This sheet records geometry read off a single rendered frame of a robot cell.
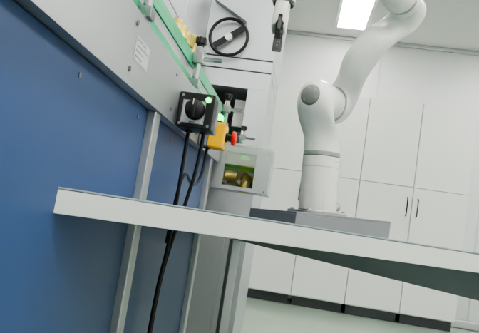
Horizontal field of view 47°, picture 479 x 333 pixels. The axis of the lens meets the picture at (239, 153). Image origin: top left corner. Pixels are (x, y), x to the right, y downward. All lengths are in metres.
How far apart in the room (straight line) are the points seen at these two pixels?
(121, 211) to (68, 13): 0.27
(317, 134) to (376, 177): 3.87
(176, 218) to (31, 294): 0.21
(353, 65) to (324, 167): 0.33
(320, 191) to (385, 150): 3.93
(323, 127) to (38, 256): 1.17
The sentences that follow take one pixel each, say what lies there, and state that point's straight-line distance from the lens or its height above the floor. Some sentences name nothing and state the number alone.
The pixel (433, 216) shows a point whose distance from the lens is 5.68.
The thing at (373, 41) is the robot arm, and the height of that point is 1.34.
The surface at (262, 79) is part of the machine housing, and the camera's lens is 2.88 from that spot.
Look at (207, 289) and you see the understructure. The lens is 2.82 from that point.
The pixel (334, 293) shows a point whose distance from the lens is 5.57.
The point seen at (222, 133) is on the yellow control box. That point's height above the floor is 0.96.
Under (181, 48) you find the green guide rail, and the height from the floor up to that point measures 1.10.
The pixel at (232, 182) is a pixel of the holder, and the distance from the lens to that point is 1.98.
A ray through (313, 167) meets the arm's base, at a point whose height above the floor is 0.94.
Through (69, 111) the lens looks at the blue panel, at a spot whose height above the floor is 0.85.
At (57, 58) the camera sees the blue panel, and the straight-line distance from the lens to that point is 0.71.
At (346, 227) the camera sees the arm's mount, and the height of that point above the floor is 0.77.
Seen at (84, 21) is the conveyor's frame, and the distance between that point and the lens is 0.72.
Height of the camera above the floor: 0.74
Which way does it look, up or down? 7 degrees up
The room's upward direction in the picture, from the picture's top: 9 degrees clockwise
